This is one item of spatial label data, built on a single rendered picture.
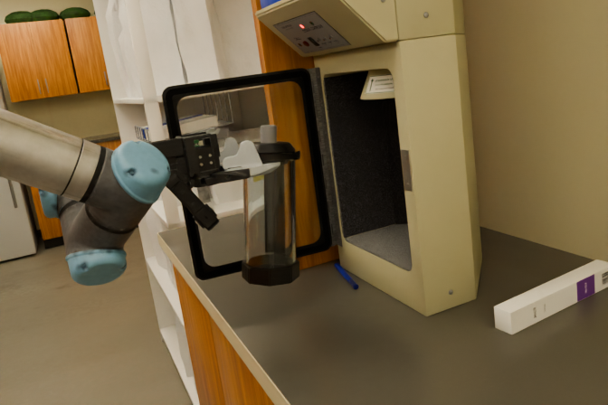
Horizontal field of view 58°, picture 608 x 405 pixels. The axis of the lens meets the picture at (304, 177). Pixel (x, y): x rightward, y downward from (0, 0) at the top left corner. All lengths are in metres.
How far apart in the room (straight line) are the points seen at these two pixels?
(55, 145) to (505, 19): 0.99
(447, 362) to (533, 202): 0.59
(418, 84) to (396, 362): 0.43
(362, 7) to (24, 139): 0.50
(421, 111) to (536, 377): 0.43
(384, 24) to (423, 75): 0.11
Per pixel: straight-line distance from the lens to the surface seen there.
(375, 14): 0.88
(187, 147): 0.88
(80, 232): 0.79
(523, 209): 1.38
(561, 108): 1.26
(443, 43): 0.95
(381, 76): 1.01
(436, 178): 0.95
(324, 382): 0.85
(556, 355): 0.90
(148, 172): 0.70
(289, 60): 1.21
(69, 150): 0.70
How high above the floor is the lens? 1.39
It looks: 11 degrees down
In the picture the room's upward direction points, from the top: 8 degrees counter-clockwise
